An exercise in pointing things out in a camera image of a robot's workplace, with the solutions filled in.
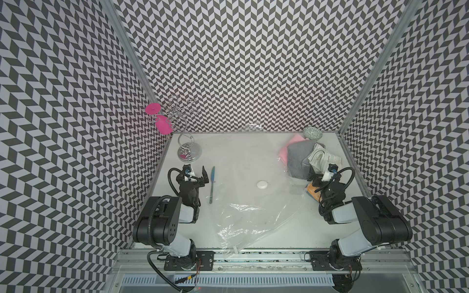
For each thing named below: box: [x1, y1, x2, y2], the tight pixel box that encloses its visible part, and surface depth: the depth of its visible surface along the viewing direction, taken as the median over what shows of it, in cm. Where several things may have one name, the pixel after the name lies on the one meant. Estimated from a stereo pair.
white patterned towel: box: [307, 142, 343, 173], surface depth 93 cm
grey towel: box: [287, 140, 317, 181], surface depth 96 cm
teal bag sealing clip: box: [209, 166, 216, 204], surface depth 98 cm
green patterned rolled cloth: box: [302, 126, 324, 142], surface depth 118 cm
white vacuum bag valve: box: [256, 180, 269, 190], surface depth 93 cm
